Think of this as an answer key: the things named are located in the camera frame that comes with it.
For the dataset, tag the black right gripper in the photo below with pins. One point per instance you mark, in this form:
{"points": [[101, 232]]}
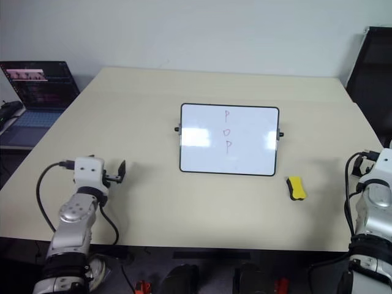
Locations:
{"points": [[368, 168]]}

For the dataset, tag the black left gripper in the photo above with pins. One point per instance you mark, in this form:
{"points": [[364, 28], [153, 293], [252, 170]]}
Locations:
{"points": [[113, 178]]}

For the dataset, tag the yellow black whiteboard eraser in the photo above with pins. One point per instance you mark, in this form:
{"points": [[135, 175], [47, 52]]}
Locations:
{"points": [[297, 187]]}

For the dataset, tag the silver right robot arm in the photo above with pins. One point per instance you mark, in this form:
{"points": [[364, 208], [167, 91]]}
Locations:
{"points": [[375, 211]]}

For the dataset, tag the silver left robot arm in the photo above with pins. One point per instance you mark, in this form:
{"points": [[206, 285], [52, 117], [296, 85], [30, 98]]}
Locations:
{"points": [[75, 214]]}

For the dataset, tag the black mesh office chair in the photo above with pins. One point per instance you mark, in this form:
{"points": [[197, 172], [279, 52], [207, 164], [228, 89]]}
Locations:
{"points": [[372, 76]]}

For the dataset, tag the black framed tabletop whiteboard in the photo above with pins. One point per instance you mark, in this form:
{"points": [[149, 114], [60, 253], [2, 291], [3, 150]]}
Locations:
{"points": [[214, 147]]}

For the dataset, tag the open blue laptop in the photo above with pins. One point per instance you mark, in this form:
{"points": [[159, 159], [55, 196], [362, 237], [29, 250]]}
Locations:
{"points": [[36, 92]]}

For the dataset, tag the orange black floor object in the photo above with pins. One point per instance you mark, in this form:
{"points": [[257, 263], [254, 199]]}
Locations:
{"points": [[142, 287], [281, 286]]}

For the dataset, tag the black strip under table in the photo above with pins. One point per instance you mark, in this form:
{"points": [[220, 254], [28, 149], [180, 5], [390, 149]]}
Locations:
{"points": [[211, 254]]}

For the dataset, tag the dark rounded shape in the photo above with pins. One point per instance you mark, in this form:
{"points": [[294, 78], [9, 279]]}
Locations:
{"points": [[251, 280], [180, 280]]}

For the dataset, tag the black handheld controller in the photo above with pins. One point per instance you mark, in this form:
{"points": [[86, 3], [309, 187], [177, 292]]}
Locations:
{"points": [[9, 108]]}

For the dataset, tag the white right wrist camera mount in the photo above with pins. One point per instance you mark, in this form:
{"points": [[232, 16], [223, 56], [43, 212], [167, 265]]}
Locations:
{"points": [[384, 167]]}

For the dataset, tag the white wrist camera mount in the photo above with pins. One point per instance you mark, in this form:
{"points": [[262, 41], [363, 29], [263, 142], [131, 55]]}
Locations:
{"points": [[88, 171], [384, 167]]}

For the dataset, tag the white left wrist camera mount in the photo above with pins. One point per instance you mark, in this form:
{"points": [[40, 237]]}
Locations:
{"points": [[88, 171]]}

